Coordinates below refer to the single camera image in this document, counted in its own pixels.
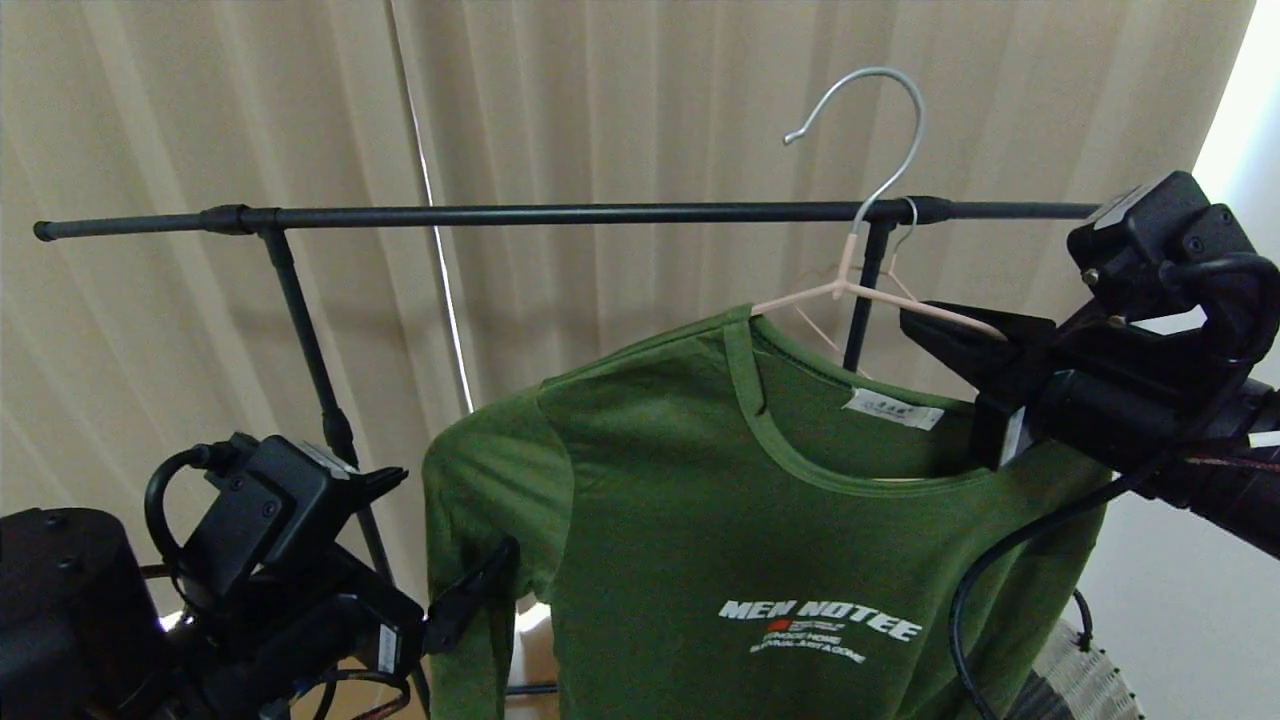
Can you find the black clothes rack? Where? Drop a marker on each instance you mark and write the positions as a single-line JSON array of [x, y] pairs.
[[600, 213]]

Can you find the beige curtain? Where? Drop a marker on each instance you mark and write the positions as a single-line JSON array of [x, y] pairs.
[[600, 100]]

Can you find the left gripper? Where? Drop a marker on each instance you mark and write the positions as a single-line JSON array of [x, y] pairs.
[[320, 630]]

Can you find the green long-sleeved shirt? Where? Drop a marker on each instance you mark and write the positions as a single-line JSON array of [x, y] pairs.
[[700, 500]]

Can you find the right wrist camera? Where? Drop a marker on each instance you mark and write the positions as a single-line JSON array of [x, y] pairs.
[[1160, 240]]

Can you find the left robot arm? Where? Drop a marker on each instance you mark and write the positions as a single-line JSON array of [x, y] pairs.
[[70, 620]]

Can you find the pink clothes hanger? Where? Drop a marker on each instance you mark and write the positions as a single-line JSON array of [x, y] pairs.
[[914, 215], [920, 115]]

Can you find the white laundry basket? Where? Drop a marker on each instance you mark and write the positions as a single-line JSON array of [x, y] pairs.
[[1090, 680]]

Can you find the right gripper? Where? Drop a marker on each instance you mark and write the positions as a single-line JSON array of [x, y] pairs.
[[1120, 410]]

